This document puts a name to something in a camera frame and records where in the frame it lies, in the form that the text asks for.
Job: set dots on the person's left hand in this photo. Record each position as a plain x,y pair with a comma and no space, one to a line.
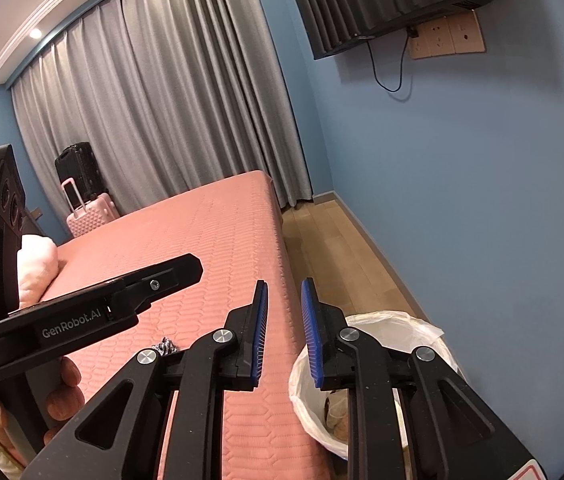
64,400

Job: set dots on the black suitcase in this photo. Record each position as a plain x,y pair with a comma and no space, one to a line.
79,170

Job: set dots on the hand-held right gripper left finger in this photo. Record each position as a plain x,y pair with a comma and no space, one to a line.
262,330

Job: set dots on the pink plush pillow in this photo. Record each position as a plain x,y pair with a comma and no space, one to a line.
37,265

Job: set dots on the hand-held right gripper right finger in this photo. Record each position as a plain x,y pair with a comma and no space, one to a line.
309,335

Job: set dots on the black white striped scrunchie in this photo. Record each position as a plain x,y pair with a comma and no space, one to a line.
166,346

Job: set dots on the pink suitcase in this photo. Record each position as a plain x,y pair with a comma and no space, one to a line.
94,215

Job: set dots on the black wall-mounted television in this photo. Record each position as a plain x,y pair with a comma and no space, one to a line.
362,0

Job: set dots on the recessed ceiling light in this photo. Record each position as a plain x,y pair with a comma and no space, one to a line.
36,33

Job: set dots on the small dark wall plate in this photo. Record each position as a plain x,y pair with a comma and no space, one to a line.
36,214

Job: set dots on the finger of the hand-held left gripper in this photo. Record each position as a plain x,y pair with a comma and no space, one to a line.
162,280

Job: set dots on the grey pleated curtain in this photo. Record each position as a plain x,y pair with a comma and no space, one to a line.
162,110

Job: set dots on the beige wall socket panel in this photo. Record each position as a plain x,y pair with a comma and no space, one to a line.
462,35

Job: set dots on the peach polka dot scrunchie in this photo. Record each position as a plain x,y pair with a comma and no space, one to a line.
338,424

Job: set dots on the waste bin with white liner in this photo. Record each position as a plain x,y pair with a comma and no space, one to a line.
412,332

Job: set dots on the bed with pink quilted cover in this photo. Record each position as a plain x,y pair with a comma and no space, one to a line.
202,230

